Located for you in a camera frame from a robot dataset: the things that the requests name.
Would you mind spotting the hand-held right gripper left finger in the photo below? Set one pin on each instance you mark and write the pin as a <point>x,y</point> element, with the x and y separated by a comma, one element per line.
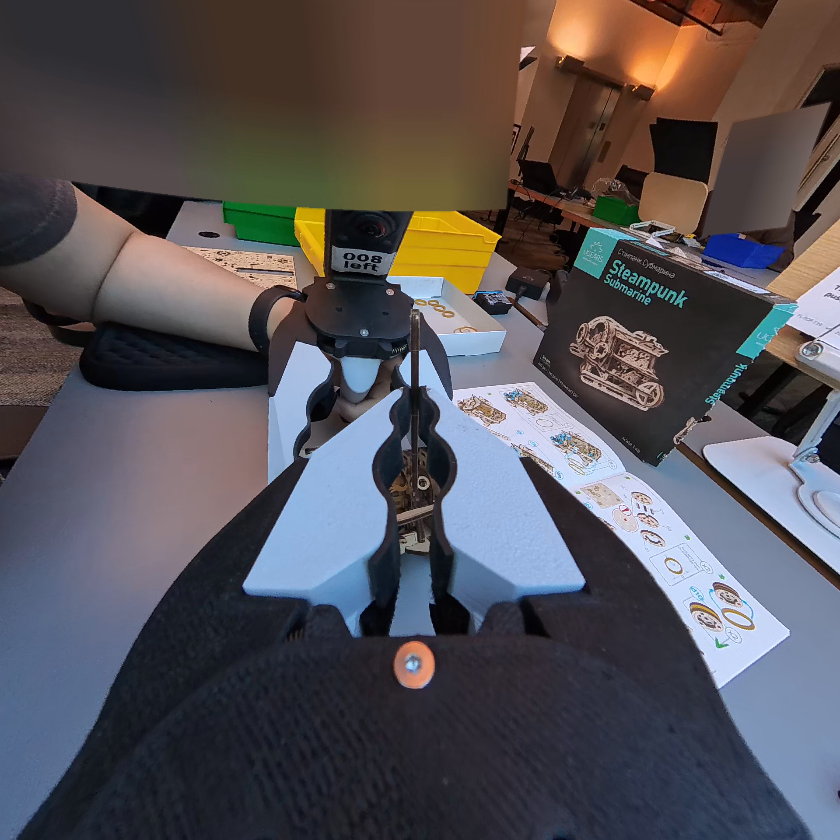
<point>315,525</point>

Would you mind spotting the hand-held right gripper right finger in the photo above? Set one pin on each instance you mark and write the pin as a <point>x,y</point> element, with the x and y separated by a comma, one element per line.
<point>505,525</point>

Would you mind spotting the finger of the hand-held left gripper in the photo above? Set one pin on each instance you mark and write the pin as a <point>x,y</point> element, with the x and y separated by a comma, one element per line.
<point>436,367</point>
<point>289,394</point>

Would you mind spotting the thin dark wooden rod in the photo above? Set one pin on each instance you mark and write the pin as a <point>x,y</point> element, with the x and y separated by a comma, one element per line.
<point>415,354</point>

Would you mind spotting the wooden model assembly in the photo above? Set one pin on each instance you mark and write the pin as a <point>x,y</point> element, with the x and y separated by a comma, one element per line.
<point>413,499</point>

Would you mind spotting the person's left forearm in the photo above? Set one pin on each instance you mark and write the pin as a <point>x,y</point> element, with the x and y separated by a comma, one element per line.
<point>164,289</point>

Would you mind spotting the wooden parts sheet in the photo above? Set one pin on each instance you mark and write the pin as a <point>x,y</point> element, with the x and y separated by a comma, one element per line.
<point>249,262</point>

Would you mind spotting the black model kit box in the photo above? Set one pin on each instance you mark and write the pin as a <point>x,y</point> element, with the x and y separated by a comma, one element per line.
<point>643,348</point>

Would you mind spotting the white cardboard tray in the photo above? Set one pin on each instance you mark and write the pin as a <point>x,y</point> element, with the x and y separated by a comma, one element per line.
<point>472,328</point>

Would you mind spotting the group of yellow rubber rings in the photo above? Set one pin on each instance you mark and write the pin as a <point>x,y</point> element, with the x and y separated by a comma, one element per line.
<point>436,308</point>

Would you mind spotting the black wristband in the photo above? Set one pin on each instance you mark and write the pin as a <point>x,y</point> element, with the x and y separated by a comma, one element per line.
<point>262,315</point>

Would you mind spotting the small black device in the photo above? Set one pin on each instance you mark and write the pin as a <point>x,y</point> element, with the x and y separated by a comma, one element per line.
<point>492,303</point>

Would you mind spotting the stacked yellow plastic bins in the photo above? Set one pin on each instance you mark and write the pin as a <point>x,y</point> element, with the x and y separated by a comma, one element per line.
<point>446,243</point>

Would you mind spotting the black power adapter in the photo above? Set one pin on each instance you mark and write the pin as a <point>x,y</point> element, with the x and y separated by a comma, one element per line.
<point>527,282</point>

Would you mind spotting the black padded wrist rest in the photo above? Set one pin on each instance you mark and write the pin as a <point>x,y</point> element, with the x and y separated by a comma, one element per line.
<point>157,358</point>

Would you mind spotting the white instruction booklet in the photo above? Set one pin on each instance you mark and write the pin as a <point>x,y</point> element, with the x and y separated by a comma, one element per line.
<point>656,525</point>

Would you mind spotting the small green plastic bin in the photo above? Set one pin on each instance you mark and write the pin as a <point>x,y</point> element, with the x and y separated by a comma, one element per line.
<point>615,211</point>

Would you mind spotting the white desk stand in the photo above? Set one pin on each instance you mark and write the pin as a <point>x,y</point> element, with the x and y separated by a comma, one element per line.
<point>754,466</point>

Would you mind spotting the beige chair back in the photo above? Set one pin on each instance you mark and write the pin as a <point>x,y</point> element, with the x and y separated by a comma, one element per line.
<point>673,203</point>

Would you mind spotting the person's grey shirt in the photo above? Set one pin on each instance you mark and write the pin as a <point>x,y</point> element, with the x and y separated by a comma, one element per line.
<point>33,216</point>

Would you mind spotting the blue plastic bin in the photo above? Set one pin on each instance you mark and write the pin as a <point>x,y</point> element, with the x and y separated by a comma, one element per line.
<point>741,250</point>

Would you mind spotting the black board panel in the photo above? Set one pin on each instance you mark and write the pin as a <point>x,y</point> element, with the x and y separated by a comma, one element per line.
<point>686,148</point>

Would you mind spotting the white board panel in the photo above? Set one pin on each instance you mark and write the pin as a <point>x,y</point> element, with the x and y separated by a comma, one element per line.
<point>761,170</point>

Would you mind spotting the white paper sign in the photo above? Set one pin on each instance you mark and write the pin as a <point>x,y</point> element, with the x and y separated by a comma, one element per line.
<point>817,302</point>

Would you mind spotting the white folding frame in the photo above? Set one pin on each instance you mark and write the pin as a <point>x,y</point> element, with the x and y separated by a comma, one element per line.
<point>653,228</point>

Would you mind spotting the wall lamp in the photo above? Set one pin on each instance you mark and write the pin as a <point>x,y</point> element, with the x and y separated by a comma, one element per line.
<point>569,63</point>
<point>643,91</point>

